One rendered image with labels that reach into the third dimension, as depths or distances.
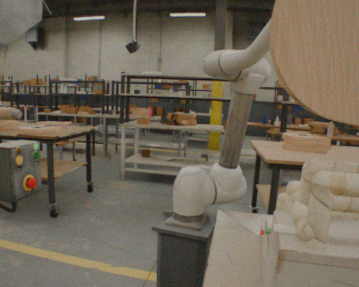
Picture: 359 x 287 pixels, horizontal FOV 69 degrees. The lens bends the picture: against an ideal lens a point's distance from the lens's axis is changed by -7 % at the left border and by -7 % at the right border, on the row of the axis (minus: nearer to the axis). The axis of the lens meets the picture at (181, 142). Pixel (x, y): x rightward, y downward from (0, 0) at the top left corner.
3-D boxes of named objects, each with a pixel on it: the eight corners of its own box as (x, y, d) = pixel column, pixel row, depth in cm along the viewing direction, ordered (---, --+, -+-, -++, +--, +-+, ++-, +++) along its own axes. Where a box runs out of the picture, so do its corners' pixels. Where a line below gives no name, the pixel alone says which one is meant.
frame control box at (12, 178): (-45, 213, 92) (-53, 144, 88) (-2, 195, 112) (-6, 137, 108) (5, 225, 87) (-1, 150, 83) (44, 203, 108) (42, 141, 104)
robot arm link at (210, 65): (218, 44, 106) (245, 48, 112) (196, 50, 123) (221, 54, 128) (217, 77, 108) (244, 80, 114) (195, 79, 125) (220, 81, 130)
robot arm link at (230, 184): (197, 195, 151) (230, 190, 160) (212, 212, 137) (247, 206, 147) (223, 48, 125) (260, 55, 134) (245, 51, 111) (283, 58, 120)
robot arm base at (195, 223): (169, 210, 152) (170, 200, 151) (209, 216, 145) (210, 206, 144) (156, 223, 135) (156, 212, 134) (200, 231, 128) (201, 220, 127)
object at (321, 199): (304, 249, 37) (314, 184, 35) (300, 238, 40) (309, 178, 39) (327, 251, 36) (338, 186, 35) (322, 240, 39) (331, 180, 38)
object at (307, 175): (296, 225, 45) (304, 170, 43) (293, 217, 48) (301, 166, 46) (316, 226, 44) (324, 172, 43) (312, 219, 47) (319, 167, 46)
